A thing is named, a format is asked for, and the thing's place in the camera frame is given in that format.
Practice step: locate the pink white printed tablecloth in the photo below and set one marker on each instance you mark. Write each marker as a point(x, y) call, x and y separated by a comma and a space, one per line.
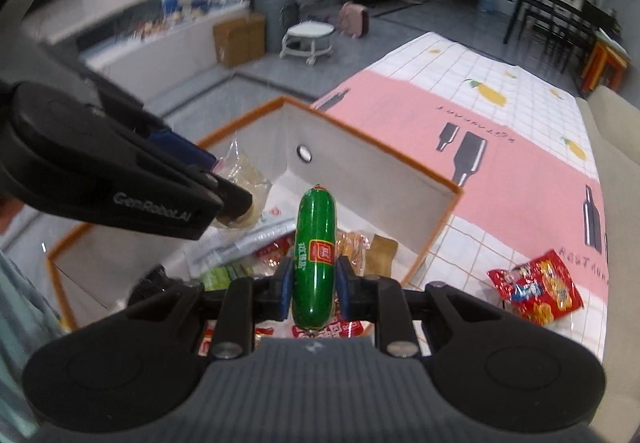
point(400, 123)

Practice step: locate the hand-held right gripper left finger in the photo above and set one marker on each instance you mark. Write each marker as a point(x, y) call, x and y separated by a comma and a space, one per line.
point(286, 288)

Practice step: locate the pink backpack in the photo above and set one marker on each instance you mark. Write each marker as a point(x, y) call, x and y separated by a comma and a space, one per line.
point(354, 20)

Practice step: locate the green sausage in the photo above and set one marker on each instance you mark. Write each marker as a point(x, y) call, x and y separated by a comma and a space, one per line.
point(314, 263)

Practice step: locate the clear pastry packet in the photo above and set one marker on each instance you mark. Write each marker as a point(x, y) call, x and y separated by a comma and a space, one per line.
point(250, 175)

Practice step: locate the orange stool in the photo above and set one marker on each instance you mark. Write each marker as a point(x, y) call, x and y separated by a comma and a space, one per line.
point(605, 68)

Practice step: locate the white flat packet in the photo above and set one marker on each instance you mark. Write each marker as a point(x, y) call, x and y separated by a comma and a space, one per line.
point(235, 245)

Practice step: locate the red white snack packet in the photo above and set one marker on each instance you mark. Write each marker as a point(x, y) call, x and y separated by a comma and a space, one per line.
point(272, 253)
point(335, 329)

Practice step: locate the grey trash bin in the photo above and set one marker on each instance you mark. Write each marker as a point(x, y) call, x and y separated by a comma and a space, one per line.
point(272, 18)

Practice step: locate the brown snack packet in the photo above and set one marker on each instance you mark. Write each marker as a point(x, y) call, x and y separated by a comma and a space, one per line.
point(382, 253)

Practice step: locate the beige sofa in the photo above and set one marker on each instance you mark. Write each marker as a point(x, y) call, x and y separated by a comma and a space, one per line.
point(620, 203)

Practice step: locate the dark dining chairs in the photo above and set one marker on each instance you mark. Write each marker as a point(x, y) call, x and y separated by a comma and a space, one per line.
point(580, 33)

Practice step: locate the orange storage box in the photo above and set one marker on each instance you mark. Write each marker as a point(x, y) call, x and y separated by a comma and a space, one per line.
point(370, 183)

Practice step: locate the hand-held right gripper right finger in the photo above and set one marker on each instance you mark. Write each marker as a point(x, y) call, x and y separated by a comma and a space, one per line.
point(342, 288)

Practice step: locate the person's teal striped clothing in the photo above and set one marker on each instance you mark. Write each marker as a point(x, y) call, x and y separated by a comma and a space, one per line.
point(20, 323)

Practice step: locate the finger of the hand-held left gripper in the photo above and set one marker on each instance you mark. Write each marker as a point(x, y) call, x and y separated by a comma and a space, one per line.
point(235, 203)
point(175, 145)

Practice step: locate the white round stool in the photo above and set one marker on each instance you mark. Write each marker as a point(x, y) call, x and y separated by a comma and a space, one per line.
point(307, 35)

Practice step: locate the cardboard box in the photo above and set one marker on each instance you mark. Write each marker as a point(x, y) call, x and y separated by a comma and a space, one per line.
point(239, 40)

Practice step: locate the clear bread packet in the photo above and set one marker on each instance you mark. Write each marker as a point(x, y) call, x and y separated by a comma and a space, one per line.
point(352, 245)

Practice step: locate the blue water bottle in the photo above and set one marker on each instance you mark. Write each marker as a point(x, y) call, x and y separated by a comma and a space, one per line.
point(488, 0)

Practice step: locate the white television cabinet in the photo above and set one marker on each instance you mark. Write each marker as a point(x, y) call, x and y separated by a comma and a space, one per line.
point(165, 48)

